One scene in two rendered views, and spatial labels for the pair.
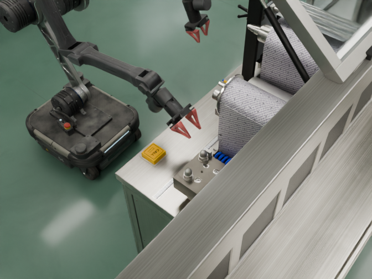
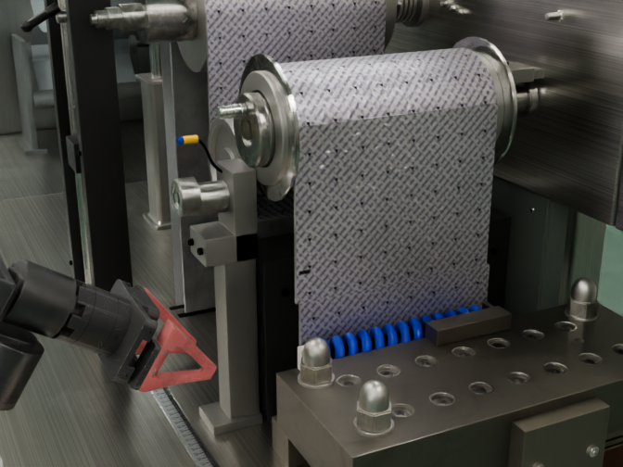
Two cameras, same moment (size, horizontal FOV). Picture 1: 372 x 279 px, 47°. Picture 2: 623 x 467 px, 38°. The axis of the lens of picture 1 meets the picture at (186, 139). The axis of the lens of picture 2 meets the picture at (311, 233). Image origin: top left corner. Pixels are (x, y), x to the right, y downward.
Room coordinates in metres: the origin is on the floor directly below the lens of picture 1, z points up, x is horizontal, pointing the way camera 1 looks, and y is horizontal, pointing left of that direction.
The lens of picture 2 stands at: (0.66, 0.66, 1.47)
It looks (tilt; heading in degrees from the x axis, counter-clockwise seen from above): 21 degrees down; 293
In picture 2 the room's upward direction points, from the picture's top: straight up
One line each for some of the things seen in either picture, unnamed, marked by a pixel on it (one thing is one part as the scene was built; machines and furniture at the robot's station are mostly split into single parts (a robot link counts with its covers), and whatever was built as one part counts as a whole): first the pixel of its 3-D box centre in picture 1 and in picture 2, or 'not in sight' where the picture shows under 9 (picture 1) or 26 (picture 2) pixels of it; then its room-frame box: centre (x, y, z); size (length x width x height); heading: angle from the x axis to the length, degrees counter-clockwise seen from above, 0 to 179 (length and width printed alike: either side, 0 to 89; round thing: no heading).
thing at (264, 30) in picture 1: (269, 35); (165, 15); (1.25, -0.30, 1.33); 0.06 x 0.06 x 0.06; 48
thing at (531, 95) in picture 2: not in sight; (502, 100); (0.85, -0.37, 1.25); 0.07 x 0.04 x 0.04; 48
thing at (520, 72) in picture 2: not in sight; (509, 69); (0.85, -0.38, 1.28); 0.06 x 0.05 x 0.02; 48
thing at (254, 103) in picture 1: (279, 108); (316, 168); (1.06, -0.33, 1.16); 0.39 x 0.23 x 0.51; 138
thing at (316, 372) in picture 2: (203, 154); (316, 359); (0.95, -0.06, 1.05); 0.04 x 0.04 x 0.04
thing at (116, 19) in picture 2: (254, 29); (116, 18); (1.29, -0.26, 1.33); 0.06 x 0.03 x 0.03; 48
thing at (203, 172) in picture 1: (233, 198); (489, 390); (0.80, -0.15, 1.00); 0.40 x 0.16 x 0.06; 48
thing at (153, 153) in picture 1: (153, 153); not in sight; (1.08, 0.13, 0.91); 0.07 x 0.07 x 0.02; 48
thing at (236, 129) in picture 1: (247, 138); (398, 201); (0.92, -0.20, 1.17); 0.23 x 0.01 x 0.18; 48
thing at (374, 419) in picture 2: (187, 172); (374, 403); (0.87, 0.00, 1.05); 0.04 x 0.04 x 0.04
